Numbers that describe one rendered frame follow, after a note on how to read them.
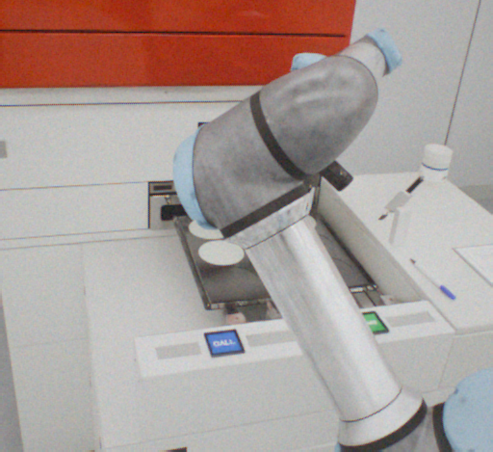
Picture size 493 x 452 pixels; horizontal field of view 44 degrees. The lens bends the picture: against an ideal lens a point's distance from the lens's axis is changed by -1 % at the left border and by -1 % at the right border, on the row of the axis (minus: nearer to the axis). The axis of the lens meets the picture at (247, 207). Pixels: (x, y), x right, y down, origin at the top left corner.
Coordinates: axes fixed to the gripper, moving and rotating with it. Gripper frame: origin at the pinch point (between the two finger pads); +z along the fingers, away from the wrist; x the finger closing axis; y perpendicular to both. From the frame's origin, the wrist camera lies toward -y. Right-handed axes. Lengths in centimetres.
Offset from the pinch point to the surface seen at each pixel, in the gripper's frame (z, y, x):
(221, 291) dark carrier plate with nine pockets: 9.3, 6.1, 20.0
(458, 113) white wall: 41, 24, -243
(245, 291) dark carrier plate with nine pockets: 9.4, 2.6, 17.0
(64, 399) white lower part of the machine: 68, 55, 22
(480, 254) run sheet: 2.8, -34.5, -17.7
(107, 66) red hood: -28, 41, 14
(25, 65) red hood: -29, 52, 27
